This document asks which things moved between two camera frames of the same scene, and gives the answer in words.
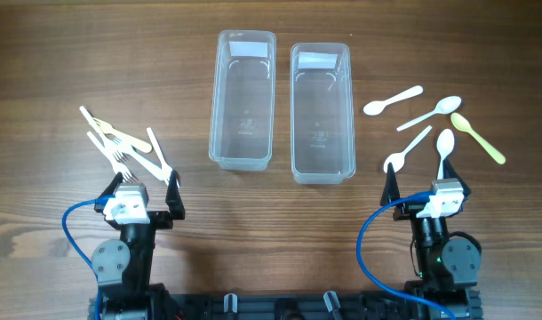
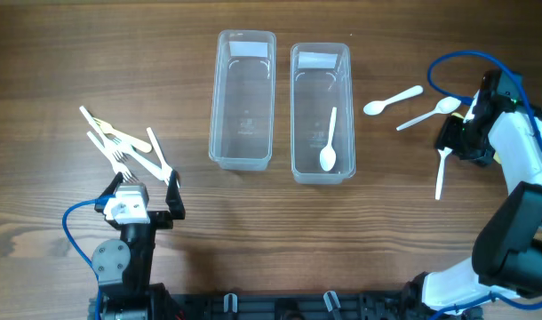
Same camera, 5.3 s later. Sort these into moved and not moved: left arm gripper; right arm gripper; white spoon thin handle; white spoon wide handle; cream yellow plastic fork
Moved: right arm gripper
Not moved: cream yellow plastic fork; white spoon wide handle; left arm gripper; white spoon thin handle
